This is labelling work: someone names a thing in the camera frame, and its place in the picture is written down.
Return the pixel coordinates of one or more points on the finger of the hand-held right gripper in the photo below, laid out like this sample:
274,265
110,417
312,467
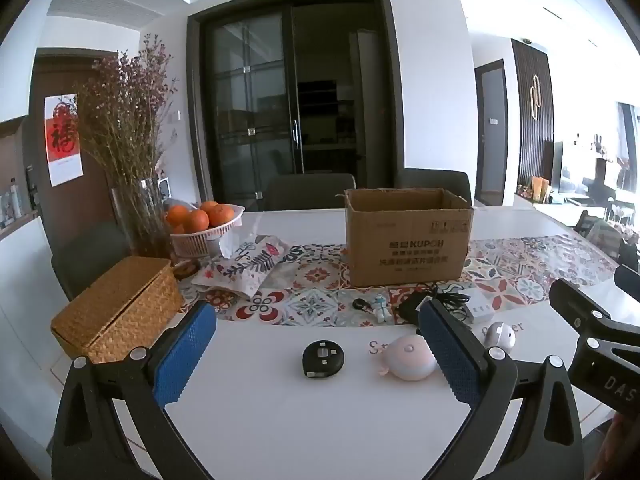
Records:
575,300
629,277

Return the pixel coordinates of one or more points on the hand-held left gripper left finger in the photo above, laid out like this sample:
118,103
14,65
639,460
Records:
182,355

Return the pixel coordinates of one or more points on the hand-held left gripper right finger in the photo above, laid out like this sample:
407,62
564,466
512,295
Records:
450,355

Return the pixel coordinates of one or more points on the pink round fish-shaped device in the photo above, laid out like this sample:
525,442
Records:
405,360

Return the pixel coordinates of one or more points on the silver ball-shaped device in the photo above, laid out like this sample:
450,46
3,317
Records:
499,336

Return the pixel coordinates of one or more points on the brown cardboard box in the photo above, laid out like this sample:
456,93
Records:
407,245

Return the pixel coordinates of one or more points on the white power adapter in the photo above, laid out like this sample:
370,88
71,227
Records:
477,310

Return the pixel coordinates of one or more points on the small astronaut figurine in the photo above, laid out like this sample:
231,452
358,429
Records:
381,309

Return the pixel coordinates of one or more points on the woven wicker box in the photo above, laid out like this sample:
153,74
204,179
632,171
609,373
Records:
115,305

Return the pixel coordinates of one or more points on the small brown dish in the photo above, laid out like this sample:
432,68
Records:
186,269

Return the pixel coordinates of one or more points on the floral fabric pouch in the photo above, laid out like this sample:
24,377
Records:
245,270

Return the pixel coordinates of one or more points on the white fruit basket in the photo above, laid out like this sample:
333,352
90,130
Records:
200,245

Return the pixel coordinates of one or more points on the black round device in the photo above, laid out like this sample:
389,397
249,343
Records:
322,358

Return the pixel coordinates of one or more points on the orange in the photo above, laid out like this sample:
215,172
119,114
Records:
208,205
197,221
176,215
221,214

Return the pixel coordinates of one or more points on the glass vase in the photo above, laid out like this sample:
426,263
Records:
145,225

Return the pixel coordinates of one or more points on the dark green chair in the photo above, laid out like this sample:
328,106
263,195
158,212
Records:
85,260
435,185
310,192

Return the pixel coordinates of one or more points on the dark interior door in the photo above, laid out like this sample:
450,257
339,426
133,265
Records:
490,160

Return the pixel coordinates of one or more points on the dried flower bunch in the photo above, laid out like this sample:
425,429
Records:
125,110

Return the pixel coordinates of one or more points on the dark glass sliding door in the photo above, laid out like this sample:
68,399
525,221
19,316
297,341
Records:
250,110

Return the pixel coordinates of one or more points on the brown entrance door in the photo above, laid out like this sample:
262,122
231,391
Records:
39,75

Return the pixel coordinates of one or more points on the dark slatted wall panel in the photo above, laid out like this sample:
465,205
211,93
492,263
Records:
532,150

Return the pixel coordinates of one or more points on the wall shelf with bottles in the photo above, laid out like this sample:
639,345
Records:
12,200

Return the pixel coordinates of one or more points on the red and white wall poster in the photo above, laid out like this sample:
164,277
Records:
62,140

